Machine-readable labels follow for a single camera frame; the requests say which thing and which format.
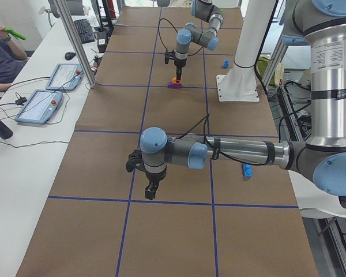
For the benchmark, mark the long blue toy block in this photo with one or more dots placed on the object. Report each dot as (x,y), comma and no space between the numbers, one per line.
(247,170)

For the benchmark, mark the orange trapezoid block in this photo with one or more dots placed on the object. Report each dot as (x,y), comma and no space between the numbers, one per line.
(175,80)

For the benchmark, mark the black computer keyboard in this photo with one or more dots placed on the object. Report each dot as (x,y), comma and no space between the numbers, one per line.
(84,30)

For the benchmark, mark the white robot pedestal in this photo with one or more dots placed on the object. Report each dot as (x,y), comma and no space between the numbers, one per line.
(239,84)

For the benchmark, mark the black computer mouse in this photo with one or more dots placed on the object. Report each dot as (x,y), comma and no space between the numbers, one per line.
(69,55)

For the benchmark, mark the purple trapezoid block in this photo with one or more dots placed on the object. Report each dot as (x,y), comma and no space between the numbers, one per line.
(174,85)

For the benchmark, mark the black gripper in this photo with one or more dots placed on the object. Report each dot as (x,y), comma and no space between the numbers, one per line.
(179,63)
(154,176)

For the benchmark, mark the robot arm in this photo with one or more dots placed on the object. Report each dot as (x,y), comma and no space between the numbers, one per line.
(220,184)
(207,12)

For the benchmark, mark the near teach pendant tablet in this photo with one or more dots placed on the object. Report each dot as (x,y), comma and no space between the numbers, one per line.
(40,107)

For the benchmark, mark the seated person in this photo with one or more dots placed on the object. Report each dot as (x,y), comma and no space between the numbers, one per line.
(12,60)

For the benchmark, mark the aluminium frame post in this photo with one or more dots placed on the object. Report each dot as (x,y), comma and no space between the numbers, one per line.
(73,36)

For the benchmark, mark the far teach pendant tablet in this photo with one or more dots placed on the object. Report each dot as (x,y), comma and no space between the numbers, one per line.
(65,77)

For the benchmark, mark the small blue toy block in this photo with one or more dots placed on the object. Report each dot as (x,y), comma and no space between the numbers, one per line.
(225,64)

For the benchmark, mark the white plastic chair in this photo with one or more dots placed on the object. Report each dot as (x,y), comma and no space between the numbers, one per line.
(312,202)

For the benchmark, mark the teach pendant tablet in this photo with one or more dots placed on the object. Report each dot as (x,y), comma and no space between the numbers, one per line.
(65,77)
(40,107)

